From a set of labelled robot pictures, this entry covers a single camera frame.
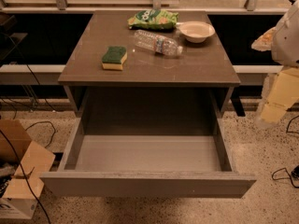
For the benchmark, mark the dark object at left edge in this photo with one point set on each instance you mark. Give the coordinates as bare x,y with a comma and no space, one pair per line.
9,39

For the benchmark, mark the open grey top drawer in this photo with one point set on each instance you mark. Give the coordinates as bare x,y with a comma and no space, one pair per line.
147,142

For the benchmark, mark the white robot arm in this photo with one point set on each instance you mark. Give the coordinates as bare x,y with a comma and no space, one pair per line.
283,42

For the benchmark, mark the white bowl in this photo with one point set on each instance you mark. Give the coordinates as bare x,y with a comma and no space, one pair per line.
196,31

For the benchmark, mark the clear plastic water bottle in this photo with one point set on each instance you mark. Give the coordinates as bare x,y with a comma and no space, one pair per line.
157,43

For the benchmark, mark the green and yellow sponge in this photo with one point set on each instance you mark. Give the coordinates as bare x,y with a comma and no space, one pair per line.
114,58

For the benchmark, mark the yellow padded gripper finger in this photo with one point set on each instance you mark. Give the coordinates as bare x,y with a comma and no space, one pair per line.
280,92

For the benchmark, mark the cardboard box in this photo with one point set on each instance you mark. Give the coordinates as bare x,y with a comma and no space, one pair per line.
23,161

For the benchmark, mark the grey cabinet with top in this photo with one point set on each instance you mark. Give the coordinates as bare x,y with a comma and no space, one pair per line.
200,65

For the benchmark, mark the green chip bag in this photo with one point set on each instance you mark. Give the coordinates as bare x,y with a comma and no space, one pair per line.
153,19

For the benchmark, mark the white low bench rail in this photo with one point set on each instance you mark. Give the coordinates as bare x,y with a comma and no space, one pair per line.
47,74

